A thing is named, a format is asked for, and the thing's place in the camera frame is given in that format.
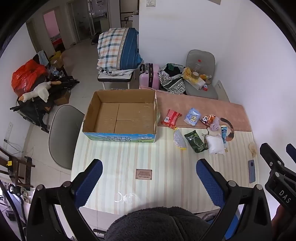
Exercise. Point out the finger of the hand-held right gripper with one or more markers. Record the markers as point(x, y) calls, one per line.
point(291, 150)
point(269, 155)

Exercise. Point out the green snack packet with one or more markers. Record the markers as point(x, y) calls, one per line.
point(195, 141)

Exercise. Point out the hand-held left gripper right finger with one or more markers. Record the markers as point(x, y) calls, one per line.
point(209, 183)

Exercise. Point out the plaid folded bedding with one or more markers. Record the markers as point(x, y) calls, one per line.
point(118, 48)

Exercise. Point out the white goose plush toy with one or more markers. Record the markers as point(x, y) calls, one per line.
point(39, 91)

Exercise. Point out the yellow box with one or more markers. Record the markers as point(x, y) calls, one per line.
point(56, 59)

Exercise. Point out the orange panda snack packet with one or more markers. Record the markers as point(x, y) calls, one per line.
point(206, 119)

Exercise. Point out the grey cushioned chair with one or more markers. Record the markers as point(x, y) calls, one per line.
point(201, 56)

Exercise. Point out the white wall panel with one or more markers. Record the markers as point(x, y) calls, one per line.
point(221, 91)

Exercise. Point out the yellow plastic bag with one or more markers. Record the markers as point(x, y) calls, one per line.
point(194, 77)

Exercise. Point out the mauve cloth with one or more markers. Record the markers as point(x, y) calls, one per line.
point(214, 126)

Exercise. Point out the blue tube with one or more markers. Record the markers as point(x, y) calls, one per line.
point(224, 136)

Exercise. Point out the brown label plate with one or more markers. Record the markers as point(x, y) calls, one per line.
point(143, 174)

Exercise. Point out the dark wooden chair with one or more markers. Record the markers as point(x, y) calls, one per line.
point(18, 166)

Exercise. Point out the black knit hat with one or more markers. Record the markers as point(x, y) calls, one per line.
point(157, 224)

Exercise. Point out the red snack packet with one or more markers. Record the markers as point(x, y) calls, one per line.
point(171, 118)

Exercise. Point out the grey round-backed chair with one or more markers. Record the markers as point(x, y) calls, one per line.
point(64, 136)

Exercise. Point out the silver yellow-edged pouch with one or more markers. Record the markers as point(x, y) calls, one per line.
point(180, 139)

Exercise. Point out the small brown cardboard box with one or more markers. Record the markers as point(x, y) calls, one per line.
point(62, 98)

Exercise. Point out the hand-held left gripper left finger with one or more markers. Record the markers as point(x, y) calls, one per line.
point(89, 183)

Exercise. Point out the pink suitcase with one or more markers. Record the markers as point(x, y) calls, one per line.
point(150, 75)

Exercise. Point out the white plastic bag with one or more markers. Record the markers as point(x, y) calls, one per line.
point(215, 144)

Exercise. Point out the pink table mat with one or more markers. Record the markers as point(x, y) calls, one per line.
point(198, 102)

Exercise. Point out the dark smartphone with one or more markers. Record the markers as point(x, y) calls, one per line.
point(251, 171)

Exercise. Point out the clear plastic bottle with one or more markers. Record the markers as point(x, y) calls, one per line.
point(197, 66)

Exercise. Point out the red plastic bag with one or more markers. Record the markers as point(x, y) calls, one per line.
point(26, 76)

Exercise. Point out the black folded stroller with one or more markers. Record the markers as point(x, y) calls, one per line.
point(34, 109)

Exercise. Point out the blue tissue pack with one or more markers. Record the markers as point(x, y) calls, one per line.
point(192, 117)

